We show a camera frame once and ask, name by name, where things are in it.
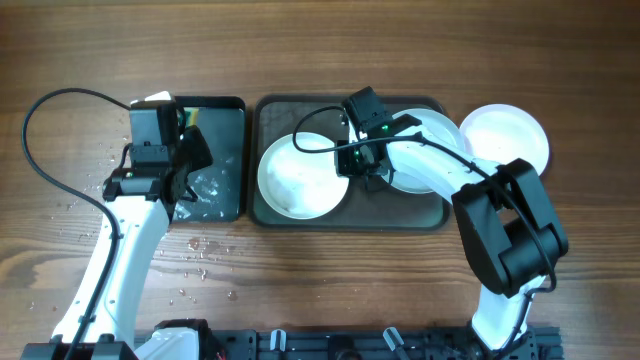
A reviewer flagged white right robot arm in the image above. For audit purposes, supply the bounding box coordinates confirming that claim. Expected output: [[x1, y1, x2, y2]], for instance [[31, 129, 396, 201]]
[[336, 87, 569, 358]]

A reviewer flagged small dark sponge tray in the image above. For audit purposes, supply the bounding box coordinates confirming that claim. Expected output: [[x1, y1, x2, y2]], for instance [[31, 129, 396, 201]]
[[173, 96, 248, 223]]

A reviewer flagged white plate stained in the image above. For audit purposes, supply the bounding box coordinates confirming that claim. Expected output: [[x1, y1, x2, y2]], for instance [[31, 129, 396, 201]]
[[382, 108, 465, 194], [257, 132, 349, 220], [459, 104, 551, 175]]

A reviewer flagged large dark plate tray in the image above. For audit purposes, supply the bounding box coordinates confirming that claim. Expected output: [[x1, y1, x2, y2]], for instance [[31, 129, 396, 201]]
[[247, 94, 452, 233]]

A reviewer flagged white plate front stained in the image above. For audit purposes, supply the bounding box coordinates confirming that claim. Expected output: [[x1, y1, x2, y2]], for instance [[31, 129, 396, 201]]
[[459, 104, 551, 175]]

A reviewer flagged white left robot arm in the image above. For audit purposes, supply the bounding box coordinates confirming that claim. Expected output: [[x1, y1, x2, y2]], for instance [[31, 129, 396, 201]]
[[22, 92, 213, 359]]

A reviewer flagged green yellow sponge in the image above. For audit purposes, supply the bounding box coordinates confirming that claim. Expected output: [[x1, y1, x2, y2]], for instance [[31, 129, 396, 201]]
[[185, 107, 199, 128]]

